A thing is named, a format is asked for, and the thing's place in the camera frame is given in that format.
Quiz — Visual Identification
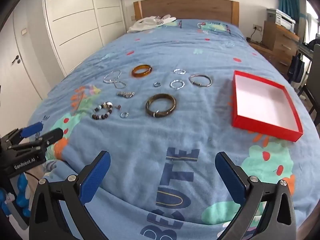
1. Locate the white wardrobe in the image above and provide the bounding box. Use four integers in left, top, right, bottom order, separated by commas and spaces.
42, 0, 127, 79

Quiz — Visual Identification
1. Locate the dark chair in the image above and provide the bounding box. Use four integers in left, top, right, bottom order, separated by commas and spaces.
297, 44, 320, 128

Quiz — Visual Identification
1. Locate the silver bangle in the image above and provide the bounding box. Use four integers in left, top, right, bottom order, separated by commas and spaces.
189, 74, 213, 88

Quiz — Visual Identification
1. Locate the white printer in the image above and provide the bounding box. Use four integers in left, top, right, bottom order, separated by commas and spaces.
266, 8, 295, 32

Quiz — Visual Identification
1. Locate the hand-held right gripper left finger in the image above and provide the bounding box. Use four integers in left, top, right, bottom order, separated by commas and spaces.
29, 151, 111, 240

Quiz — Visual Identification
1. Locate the teal curtain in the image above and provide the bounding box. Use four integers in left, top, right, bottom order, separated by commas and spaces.
279, 0, 300, 20

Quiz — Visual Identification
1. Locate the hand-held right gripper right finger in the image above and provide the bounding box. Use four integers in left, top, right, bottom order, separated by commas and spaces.
214, 151, 297, 240

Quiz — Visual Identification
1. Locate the blue bag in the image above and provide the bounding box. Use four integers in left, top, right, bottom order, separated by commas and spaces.
287, 54, 304, 83

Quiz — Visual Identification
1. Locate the person's left hand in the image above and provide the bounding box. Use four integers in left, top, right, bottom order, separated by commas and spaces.
0, 172, 32, 218

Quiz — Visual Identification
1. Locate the silver chain necklace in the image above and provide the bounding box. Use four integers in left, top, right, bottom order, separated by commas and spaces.
103, 70, 128, 89

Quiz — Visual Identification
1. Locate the dark brown bangle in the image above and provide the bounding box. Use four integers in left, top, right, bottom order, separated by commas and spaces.
145, 93, 177, 118

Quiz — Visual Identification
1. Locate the red cardboard box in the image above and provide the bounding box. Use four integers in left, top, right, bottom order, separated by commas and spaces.
231, 70, 304, 142

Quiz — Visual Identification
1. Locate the white door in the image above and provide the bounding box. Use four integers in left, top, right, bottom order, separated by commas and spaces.
0, 5, 52, 135

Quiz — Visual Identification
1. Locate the wooden dresser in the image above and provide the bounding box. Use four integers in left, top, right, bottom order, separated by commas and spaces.
261, 20, 300, 74

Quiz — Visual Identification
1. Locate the wooden nightstand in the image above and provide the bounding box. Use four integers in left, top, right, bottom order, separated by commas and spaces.
247, 41, 273, 55

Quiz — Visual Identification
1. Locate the amber bangle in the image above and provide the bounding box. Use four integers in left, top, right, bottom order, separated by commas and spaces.
131, 64, 153, 78

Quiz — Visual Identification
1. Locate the black power cable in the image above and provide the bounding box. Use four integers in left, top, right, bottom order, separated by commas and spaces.
246, 29, 260, 43

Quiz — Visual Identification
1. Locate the wooden headboard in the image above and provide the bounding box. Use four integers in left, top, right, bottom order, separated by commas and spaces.
133, 0, 240, 28

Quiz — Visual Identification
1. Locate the beaded bracelet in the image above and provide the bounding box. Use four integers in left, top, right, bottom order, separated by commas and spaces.
92, 101, 114, 121

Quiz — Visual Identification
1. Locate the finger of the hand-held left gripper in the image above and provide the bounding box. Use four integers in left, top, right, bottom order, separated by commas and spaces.
25, 128, 63, 155
5, 122, 43, 147

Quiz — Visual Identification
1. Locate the white cloth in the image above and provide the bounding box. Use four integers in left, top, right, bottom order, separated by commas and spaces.
127, 15, 177, 33

